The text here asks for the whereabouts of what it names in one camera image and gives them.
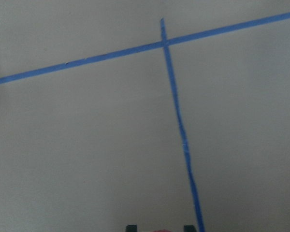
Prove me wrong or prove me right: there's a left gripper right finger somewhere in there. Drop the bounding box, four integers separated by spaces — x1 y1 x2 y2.
183 225 195 232

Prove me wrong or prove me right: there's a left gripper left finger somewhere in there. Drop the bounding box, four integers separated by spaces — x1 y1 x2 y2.
125 225 137 232

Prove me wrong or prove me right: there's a red strawberry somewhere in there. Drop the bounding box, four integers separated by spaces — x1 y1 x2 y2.
152 229 170 232

